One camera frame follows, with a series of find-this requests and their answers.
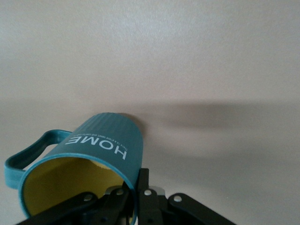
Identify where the teal mug yellow inside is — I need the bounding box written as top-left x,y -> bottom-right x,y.
4,112 -> 144,225

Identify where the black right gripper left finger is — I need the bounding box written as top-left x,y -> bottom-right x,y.
14,186 -> 129,225

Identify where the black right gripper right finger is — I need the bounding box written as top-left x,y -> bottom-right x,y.
137,168 -> 237,225

